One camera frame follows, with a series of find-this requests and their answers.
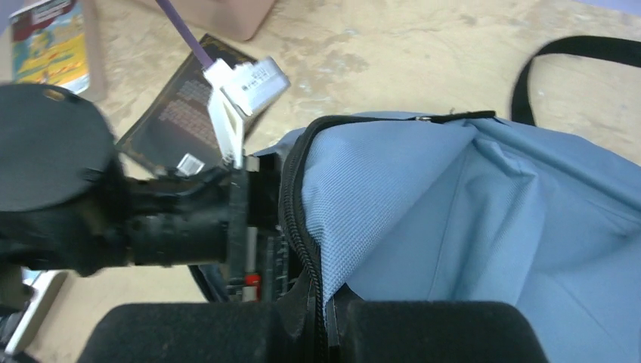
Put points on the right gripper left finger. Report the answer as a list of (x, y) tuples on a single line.
[(190, 332)]

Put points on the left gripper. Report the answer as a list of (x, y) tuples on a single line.
[(222, 222)]

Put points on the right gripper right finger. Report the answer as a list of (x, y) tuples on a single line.
[(360, 331)]

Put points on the black book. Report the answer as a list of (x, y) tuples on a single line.
[(175, 132)]

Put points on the blue backpack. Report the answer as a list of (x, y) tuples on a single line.
[(472, 208)]

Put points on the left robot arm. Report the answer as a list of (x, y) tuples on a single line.
[(66, 203)]

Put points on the pink plastic storage box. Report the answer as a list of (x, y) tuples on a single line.
[(237, 20)]

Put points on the light blue stapler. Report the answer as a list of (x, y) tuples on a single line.
[(19, 329)]

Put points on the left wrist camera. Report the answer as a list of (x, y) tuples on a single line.
[(239, 94)]

